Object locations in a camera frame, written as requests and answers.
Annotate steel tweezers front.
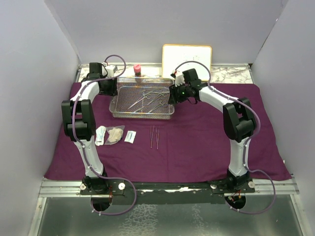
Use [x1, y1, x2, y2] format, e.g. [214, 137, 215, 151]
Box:
[150, 125, 155, 148]

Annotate steel tweezers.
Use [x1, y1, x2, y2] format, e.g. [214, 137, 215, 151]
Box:
[150, 125, 155, 148]
[156, 127, 159, 150]

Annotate pink lid spice bottle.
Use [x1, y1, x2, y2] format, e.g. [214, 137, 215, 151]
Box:
[133, 64, 142, 77]

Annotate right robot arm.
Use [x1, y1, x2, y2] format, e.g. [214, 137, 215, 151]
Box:
[168, 69, 256, 192]

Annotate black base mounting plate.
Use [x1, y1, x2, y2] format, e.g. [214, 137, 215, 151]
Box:
[80, 180, 255, 206]

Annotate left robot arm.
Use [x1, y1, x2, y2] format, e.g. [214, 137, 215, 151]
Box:
[61, 62, 117, 194]

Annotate steel forceps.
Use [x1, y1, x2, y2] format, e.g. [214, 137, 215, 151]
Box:
[129, 91, 152, 109]

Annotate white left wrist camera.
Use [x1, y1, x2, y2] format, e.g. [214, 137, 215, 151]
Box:
[103, 65, 117, 78]

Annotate yellow framed whiteboard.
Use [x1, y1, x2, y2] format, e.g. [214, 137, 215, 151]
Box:
[161, 44, 212, 78]

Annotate white gauze bag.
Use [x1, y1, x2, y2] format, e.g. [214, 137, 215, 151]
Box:
[104, 125, 125, 145]

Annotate white blue label packet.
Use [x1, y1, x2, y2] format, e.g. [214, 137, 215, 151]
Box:
[124, 131, 136, 144]

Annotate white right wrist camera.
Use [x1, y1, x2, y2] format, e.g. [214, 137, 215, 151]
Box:
[171, 70, 185, 87]

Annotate steel clamp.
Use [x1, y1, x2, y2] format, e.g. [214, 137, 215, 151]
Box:
[140, 92, 168, 113]

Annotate aluminium frame rail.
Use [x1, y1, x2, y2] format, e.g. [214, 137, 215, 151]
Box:
[39, 177, 300, 197]

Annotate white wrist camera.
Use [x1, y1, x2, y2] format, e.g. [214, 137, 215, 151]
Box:
[171, 70, 185, 87]
[103, 65, 117, 78]

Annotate metal mesh tray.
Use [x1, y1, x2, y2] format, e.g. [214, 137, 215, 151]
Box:
[109, 77, 175, 119]

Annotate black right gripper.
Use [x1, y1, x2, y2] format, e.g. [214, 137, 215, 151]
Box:
[168, 82, 190, 105]

